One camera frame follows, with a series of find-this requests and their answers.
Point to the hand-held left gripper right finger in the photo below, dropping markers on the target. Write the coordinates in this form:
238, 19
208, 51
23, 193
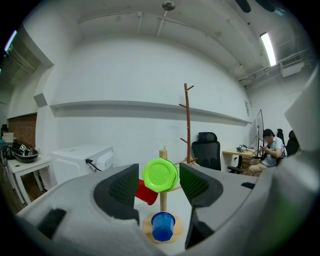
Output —
200, 185

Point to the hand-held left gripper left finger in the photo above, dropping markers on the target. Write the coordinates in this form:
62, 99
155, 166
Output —
112, 190

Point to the red plastic cup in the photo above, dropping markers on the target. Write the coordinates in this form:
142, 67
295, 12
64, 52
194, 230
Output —
146, 195

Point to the wooden mug tree stand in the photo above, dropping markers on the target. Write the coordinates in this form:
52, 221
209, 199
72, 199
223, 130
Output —
163, 202

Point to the green plastic cup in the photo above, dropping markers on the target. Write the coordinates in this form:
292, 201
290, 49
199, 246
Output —
160, 175

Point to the blue plastic cup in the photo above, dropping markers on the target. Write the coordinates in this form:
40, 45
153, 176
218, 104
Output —
162, 225

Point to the black office chair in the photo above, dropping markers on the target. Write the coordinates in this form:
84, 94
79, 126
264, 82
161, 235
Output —
206, 152
292, 145
280, 135

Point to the light wooden desk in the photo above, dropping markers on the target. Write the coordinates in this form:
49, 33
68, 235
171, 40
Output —
231, 150

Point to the white microwave oven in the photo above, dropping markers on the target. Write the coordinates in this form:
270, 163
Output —
72, 160

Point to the orange wooden coat rack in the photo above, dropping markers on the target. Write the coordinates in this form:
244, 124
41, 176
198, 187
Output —
187, 120

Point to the black framed monitor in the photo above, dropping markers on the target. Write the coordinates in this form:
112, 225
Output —
260, 130

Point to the small white side table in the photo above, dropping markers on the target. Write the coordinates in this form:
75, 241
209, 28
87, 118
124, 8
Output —
27, 165

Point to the white ceiling air conditioner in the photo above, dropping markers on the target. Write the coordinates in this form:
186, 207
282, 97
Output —
291, 68

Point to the ceiling dome fixture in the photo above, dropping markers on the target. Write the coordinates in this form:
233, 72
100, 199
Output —
168, 5

